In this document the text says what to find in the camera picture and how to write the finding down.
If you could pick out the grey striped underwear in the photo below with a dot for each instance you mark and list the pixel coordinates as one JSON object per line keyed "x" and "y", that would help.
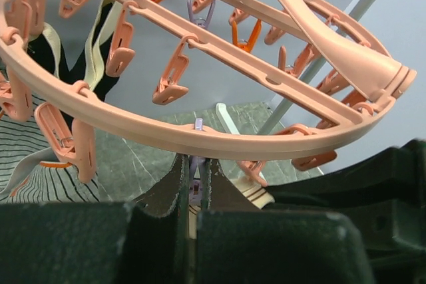
{"x": 44, "y": 160}

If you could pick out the black hanging underwear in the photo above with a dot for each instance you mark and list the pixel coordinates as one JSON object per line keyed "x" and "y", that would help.
{"x": 47, "y": 50}

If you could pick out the dark grey boxer briefs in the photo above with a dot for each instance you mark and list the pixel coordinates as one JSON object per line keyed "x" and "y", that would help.
{"x": 253, "y": 194}

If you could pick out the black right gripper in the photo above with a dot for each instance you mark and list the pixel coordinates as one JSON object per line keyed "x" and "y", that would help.
{"x": 384, "y": 197}

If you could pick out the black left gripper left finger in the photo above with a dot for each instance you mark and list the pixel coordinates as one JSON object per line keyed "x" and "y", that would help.
{"x": 142, "y": 241}

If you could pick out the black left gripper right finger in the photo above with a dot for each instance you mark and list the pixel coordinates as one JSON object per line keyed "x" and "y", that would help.
{"x": 238, "y": 243}

